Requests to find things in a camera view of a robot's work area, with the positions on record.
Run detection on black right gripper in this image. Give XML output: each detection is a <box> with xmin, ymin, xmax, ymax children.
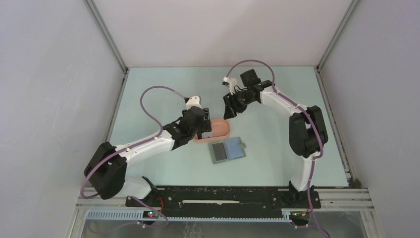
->
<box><xmin>222</xmin><ymin>89</ymin><xmax>255</xmax><ymax>120</ymax></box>

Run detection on silver VIP credit card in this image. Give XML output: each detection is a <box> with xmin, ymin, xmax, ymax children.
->
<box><xmin>201</xmin><ymin>131</ymin><xmax>213</xmax><ymax>139</ymax></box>

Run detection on pink oval tray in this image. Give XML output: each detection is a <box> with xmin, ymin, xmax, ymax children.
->
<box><xmin>193</xmin><ymin>118</ymin><xmax>231</xmax><ymax>143</ymax></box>

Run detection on black credit card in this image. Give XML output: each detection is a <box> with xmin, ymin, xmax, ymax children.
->
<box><xmin>211</xmin><ymin>142</ymin><xmax>227</xmax><ymax>162</ymax></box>

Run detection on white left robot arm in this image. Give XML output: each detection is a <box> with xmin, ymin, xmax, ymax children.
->
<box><xmin>80</xmin><ymin>106</ymin><xmax>211</xmax><ymax>207</ymax></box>

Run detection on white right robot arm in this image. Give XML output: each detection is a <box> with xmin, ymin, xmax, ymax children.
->
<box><xmin>222</xmin><ymin>69</ymin><xmax>328</xmax><ymax>207</ymax></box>

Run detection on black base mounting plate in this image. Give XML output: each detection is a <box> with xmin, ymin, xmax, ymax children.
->
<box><xmin>125</xmin><ymin>184</ymin><xmax>321</xmax><ymax>219</ymax></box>

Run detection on left controller board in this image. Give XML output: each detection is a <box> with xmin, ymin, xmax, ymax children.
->
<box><xmin>143</xmin><ymin>211</ymin><xmax>160</xmax><ymax>219</ymax></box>

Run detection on controller board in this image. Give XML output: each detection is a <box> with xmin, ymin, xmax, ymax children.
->
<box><xmin>290</xmin><ymin>211</ymin><xmax>310</xmax><ymax>219</ymax></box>
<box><xmin>143</xmin><ymin>211</ymin><xmax>160</xmax><ymax>219</ymax></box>

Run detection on right controller board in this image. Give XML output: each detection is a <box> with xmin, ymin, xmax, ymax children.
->
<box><xmin>290</xmin><ymin>211</ymin><xmax>310</xmax><ymax>219</ymax></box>

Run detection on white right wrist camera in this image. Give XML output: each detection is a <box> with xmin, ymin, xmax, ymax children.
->
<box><xmin>222</xmin><ymin>76</ymin><xmax>238</xmax><ymax>95</ymax></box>

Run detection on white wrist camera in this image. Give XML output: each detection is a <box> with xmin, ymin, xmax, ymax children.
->
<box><xmin>184</xmin><ymin>95</ymin><xmax>202</xmax><ymax>110</ymax></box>
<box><xmin>222</xmin><ymin>76</ymin><xmax>238</xmax><ymax>95</ymax></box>

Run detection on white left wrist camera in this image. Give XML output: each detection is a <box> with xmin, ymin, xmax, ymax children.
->
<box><xmin>184</xmin><ymin>95</ymin><xmax>202</xmax><ymax>110</ymax></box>

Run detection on aluminium frame rail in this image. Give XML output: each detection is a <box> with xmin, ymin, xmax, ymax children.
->
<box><xmin>67</xmin><ymin>186</ymin><xmax>382</xmax><ymax>238</ymax></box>

